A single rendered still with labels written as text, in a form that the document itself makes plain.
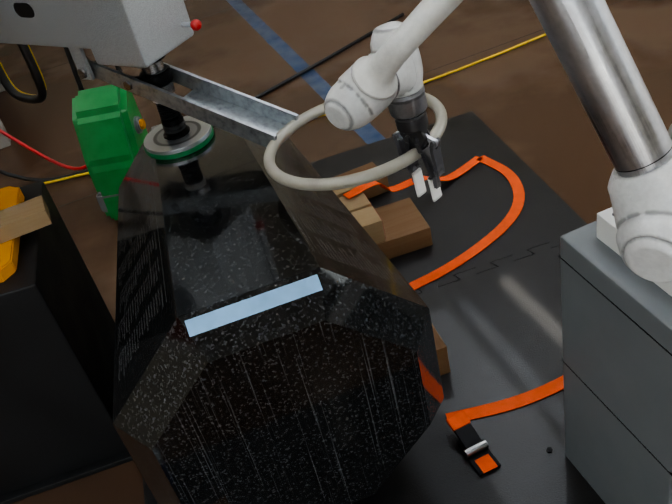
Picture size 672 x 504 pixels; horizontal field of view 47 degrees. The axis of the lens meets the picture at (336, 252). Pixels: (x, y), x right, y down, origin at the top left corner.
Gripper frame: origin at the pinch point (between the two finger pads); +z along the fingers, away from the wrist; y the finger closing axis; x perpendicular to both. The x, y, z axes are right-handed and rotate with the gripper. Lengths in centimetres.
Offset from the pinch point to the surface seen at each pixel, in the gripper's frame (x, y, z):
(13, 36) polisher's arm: 36, 122, -46
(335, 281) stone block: 34.2, 0.5, 5.3
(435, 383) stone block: 19, -6, 49
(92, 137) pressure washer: -1, 207, 25
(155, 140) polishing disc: 22, 89, -9
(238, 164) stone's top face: 16, 57, -3
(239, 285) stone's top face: 50, 14, -1
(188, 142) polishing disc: 18, 77, -8
